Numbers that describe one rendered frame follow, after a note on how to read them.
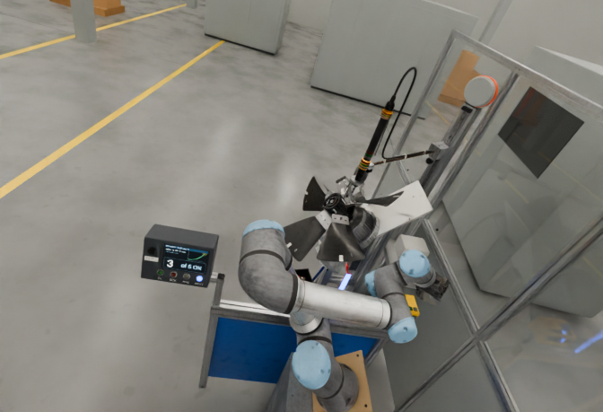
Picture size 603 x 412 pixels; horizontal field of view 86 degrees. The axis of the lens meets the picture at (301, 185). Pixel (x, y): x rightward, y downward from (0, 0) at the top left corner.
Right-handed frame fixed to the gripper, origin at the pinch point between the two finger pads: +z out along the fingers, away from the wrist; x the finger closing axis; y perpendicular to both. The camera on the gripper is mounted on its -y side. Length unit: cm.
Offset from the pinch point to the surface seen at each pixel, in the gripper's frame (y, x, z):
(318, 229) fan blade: -68, 1, 17
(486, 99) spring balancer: -23, 101, 19
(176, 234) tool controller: -77, -35, -50
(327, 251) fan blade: -48.1, -7.3, 5.2
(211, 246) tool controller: -65, -31, -42
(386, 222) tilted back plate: -45, 25, 35
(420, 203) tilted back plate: -33, 41, 34
